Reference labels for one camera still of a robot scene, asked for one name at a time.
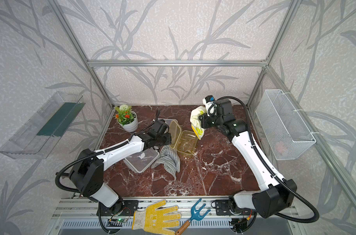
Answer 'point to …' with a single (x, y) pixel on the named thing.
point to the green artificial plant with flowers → (124, 114)
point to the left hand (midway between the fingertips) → (171, 139)
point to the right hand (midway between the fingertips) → (198, 116)
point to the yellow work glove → (154, 221)
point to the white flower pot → (132, 126)
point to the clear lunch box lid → (141, 161)
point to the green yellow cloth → (197, 112)
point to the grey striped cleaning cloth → (168, 157)
